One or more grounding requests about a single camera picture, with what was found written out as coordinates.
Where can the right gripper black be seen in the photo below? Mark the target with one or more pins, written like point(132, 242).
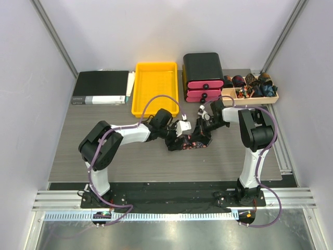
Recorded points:
point(200, 134)

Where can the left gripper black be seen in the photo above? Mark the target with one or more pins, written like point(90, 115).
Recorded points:
point(176, 145)

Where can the dark patterned necktie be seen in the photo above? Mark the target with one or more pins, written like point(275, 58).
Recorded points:
point(194, 145)

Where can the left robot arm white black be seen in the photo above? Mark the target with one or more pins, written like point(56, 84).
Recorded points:
point(100, 146)

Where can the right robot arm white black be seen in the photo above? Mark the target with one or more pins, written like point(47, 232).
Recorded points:
point(258, 134)

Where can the wooden compartment box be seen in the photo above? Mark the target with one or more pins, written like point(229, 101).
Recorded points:
point(230, 98)

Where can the black pink drawer unit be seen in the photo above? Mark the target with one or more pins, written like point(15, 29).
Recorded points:
point(202, 77)

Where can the rolled floral tie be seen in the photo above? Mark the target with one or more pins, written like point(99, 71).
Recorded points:
point(243, 92)

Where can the yellow plastic tray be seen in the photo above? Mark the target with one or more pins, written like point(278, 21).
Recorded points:
point(155, 87)

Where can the rolled red patterned tie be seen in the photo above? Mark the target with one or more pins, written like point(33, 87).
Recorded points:
point(238, 81)

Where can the rolled brown patterned tie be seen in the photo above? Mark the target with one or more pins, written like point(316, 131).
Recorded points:
point(251, 80)

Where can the rolled navy tie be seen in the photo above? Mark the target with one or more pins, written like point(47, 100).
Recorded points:
point(255, 91)

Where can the rolled blue tie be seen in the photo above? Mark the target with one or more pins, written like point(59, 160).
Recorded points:
point(269, 90)

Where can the white teal pen box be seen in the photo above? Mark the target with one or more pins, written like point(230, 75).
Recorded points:
point(130, 84)

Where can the rolled orange dark tie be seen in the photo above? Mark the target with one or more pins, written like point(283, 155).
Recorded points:
point(265, 78)

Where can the black binder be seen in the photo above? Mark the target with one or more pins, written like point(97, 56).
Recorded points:
point(100, 87)

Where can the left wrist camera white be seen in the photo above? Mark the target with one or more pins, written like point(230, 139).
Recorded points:
point(182, 126)

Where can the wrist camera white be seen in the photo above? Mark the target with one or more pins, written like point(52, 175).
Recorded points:
point(202, 113)
point(182, 126)

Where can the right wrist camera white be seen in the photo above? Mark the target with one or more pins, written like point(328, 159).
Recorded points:
point(202, 113)

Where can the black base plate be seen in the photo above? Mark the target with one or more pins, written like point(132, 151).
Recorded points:
point(170, 198)

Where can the white slotted cable duct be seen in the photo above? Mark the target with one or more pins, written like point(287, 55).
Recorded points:
point(101, 216)

